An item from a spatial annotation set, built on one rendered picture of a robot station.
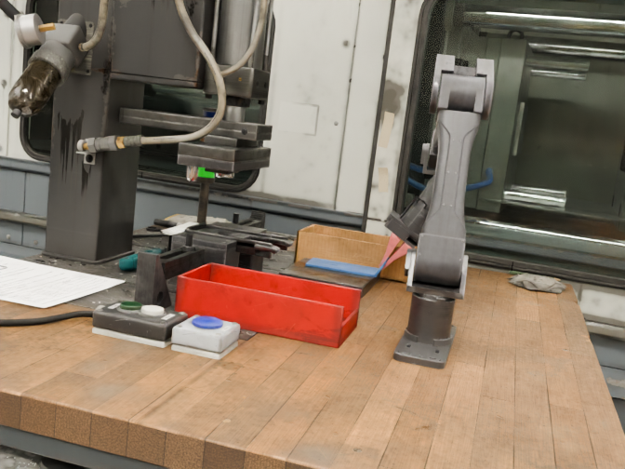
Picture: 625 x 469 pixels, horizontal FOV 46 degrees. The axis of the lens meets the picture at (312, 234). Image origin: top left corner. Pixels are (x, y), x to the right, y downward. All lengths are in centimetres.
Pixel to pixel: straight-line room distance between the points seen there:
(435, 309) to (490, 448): 31
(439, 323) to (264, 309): 25
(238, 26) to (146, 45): 16
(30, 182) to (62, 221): 93
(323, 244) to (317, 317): 50
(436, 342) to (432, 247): 14
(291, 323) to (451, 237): 26
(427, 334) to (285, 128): 99
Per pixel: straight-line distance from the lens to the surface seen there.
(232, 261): 125
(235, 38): 127
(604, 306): 180
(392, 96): 180
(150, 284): 108
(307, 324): 103
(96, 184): 136
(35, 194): 232
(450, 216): 108
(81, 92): 137
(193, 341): 94
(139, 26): 132
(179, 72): 128
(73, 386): 84
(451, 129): 112
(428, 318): 106
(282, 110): 194
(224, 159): 120
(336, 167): 189
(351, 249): 149
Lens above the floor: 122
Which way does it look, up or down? 10 degrees down
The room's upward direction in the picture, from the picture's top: 7 degrees clockwise
